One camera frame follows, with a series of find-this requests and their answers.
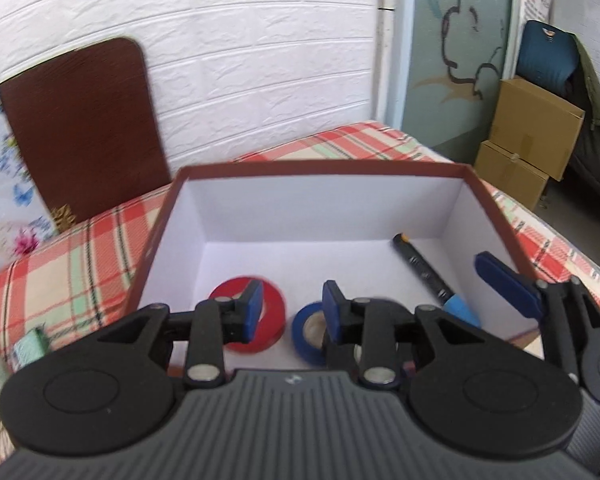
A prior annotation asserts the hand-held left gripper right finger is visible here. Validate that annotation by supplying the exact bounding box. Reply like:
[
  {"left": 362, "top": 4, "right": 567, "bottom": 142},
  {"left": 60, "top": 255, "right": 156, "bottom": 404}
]
[{"left": 321, "top": 281, "right": 482, "bottom": 391}]

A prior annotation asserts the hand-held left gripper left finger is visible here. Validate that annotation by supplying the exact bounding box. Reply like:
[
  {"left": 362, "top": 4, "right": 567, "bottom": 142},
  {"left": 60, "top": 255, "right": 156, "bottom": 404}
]
[{"left": 97, "top": 280, "right": 264, "bottom": 389}]

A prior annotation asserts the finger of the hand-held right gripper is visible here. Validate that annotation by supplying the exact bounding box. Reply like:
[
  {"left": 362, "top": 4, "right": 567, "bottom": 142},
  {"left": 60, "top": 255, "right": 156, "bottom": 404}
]
[{"left": 474, "top": 251, "right": 589, "bottom": 387}]

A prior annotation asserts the red tape roll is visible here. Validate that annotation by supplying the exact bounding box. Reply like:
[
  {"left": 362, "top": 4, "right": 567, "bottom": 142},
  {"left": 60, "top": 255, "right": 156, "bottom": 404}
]
[{"left": 207, "top": 275, "right": 287, "bottom": 356}]

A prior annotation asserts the blue tape roll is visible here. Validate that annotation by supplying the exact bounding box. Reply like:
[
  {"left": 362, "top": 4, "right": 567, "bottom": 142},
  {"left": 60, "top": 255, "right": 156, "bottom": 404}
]
[{"left": 292, "top": 301, "right": 332, "bottom": 367}]

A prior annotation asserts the black pen with blue cap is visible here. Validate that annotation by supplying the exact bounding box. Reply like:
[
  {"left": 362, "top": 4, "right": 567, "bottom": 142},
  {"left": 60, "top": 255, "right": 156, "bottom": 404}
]
[{"left": 391, "top": 232, "right": 482, "bottom": 329}]

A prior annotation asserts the brown box with white inside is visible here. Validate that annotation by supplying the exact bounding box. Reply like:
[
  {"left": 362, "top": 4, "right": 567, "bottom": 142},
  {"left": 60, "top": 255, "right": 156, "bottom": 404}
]
[{"left": 124, "top": 160, "right": 548, "bottom": 378}]

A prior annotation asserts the small cardboard box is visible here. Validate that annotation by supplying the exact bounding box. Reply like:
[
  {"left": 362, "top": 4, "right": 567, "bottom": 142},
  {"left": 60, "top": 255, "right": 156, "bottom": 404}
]
[{"left": 472, "top": 140, "right": 551, "bottom": 211}]

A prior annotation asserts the large cardboard box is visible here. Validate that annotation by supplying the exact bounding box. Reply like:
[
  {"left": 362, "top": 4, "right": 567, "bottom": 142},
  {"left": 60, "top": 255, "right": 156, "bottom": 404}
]
[{"left": 487, "top": 77, "right": 586, "bottom": 182}]

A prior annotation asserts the red plaid bed sheet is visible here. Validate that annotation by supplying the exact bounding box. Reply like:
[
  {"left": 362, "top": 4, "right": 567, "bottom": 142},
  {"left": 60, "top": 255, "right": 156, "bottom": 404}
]
[{"left": 0, "top": 120, "right": 600, "bottom": 476}]

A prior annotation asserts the dark jacket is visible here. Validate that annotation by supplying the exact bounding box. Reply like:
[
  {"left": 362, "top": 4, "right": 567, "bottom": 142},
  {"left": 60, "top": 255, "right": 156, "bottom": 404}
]
[{"left": 562, "top": 35, "right": 600, "bottom": 201}]

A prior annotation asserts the teal small packet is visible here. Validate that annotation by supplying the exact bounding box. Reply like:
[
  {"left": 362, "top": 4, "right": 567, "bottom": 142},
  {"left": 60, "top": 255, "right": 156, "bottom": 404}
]
[{"left": 12, "top": 326, "right": 49, "bottom": 374}]

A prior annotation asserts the blue plastic chair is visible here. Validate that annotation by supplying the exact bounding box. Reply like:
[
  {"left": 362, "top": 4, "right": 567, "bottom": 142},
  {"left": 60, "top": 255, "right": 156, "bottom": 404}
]
[{"left": 515, "top": 20, "right": 581, "bottom": 98}]

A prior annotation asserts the white floral pillow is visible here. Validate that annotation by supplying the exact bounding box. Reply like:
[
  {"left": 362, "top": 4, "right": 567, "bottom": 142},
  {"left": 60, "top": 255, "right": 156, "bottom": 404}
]
[{"left": 0, "top": 85, "right": 63, "bottom": 281}]

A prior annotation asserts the teal painted wall panel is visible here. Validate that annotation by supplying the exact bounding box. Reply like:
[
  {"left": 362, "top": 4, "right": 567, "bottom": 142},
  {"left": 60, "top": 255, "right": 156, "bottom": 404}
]
[{"left": 400, "top": 0, "right": 517, "bottom": 151}]

